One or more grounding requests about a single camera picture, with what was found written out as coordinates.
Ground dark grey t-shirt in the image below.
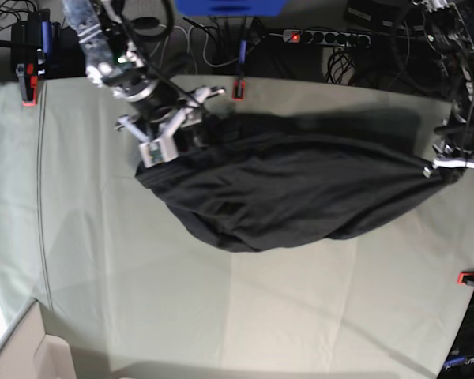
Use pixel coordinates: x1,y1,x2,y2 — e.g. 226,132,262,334
135,114,462,253

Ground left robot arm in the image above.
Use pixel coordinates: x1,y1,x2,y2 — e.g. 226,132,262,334
411,1,474,157

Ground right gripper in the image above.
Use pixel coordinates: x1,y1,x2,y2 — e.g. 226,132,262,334
141,92,242,155

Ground white cable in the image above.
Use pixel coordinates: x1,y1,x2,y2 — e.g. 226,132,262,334
181,23,246,75

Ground blue box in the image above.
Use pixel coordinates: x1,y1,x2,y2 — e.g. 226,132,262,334
175,0,286,17

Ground beige table frame corner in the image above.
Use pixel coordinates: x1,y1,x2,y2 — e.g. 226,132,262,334
0,298,77,379

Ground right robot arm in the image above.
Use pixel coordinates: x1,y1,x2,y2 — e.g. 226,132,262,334
63,1,237,162

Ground black power strip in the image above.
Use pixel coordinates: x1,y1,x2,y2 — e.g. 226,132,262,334
282,29,371,48

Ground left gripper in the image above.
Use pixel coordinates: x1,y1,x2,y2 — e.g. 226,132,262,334
433,115,474,158

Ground black equipment boxes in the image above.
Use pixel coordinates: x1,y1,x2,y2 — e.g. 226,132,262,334
343,0,401,33

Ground red black clamp left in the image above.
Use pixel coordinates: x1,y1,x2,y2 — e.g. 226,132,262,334
16,63,38,107

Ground light green table cloth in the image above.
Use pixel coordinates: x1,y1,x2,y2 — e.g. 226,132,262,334
0,78,474,378

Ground red black clamp middle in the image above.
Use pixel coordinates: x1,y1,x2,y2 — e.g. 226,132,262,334
231,78,246,101

